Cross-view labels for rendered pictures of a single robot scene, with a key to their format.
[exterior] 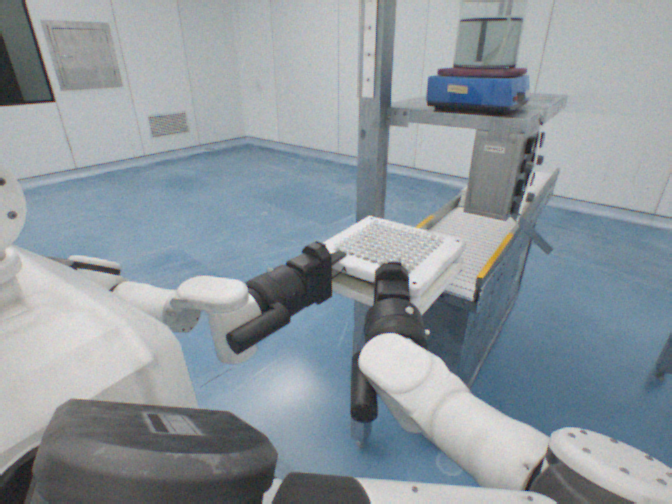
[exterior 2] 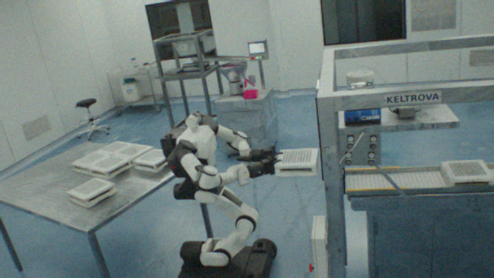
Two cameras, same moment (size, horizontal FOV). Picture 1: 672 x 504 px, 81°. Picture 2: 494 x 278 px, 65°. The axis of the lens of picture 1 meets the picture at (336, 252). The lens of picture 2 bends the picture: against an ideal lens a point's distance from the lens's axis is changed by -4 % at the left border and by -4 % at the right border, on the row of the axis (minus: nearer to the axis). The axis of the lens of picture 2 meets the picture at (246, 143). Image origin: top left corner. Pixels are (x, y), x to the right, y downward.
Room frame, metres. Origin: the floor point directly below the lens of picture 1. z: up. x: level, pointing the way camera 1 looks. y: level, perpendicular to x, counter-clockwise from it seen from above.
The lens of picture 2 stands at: (-0.31, -2.14, 2.02)
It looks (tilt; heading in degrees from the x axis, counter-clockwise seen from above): 21 degrees down; 70
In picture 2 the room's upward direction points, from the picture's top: 9 degrees counter-clockwise
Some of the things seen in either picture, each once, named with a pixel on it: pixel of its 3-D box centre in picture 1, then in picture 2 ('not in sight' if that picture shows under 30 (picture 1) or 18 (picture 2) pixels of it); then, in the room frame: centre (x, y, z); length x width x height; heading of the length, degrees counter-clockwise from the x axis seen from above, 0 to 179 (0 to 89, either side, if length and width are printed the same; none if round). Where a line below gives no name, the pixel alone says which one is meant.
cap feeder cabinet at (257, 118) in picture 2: not in sight; (248, 122); (1.43, 2.49, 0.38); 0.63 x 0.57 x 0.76; 140
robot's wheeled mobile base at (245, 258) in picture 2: not in sight; (223, 262); (0.23, 0.24, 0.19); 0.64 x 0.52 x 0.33; 145
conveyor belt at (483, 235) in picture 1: (493, 212); (460, 184); (1.52, -0.65, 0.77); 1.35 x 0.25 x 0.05; 145
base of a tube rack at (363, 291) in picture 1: (387, 270); (298, 165); (0.73, -0.11, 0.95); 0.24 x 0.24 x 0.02; 55
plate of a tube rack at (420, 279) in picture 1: (389, 249); (297, 157); (0.73, -0.11, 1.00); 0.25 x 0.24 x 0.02; 145
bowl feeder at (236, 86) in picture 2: not in sight; (239, 78); (1.43, 2.56, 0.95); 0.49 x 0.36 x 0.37; 140
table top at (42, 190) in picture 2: not in sight; (87, 177); (-0.53, 1.08, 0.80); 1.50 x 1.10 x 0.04; 124
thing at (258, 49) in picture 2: not in sight; (259, 65); (1.68, 2.47, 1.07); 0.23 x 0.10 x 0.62; 140
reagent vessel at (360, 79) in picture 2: not in sight; (360, 86); (1.04, -0.35, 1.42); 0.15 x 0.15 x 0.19
